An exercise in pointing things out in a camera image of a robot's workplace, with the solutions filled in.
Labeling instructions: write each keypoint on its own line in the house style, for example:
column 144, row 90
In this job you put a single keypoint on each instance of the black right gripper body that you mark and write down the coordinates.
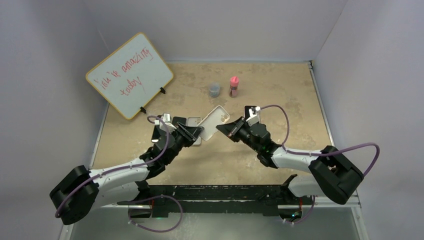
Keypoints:
column 243, row 134

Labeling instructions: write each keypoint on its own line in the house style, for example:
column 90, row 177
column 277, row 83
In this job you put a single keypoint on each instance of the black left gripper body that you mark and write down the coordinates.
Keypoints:
column 180, row 141

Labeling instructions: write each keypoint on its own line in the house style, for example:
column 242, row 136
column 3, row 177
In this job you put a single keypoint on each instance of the beige phone case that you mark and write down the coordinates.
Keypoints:
column 217, row 116

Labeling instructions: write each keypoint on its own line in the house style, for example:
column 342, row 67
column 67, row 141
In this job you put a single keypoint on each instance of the phone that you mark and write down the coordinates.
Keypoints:
column 246, row 107
column 156, row 134
column 179, row 120

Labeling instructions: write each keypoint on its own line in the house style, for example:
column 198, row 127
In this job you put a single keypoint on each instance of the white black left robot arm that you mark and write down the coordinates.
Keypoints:
column 83, row 189

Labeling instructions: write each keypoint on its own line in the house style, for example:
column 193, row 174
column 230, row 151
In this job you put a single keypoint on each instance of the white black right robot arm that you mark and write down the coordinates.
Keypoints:
column 331, row 173

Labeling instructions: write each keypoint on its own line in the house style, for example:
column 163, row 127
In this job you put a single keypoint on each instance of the clear plastic cup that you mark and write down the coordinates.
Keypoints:
column 214, row 89

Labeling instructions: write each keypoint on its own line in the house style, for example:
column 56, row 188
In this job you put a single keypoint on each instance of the pink capped marker jar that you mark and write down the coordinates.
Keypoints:
column 233, row 87

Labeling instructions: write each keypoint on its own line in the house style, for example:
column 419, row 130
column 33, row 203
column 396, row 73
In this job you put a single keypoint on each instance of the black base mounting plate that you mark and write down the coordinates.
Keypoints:
column 268, row 200

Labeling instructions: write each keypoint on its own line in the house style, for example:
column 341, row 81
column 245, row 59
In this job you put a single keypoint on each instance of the yellow framed whiteboard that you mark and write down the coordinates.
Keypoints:
column 131, row 76

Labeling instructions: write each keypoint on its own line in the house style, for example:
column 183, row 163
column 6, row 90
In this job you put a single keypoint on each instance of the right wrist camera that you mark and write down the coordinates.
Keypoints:
column 254, row 115

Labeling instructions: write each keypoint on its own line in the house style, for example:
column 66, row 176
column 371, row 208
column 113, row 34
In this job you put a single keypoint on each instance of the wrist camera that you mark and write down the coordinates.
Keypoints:
column 254, row 115
column 165, row 120

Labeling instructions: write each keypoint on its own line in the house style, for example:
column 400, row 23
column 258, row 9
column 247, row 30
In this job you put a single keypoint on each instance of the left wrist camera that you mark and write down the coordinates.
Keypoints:
column 165, row 120

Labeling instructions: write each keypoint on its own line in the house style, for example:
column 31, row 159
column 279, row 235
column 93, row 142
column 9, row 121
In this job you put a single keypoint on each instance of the aluminium table edge rail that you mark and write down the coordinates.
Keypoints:
column 318, row 94

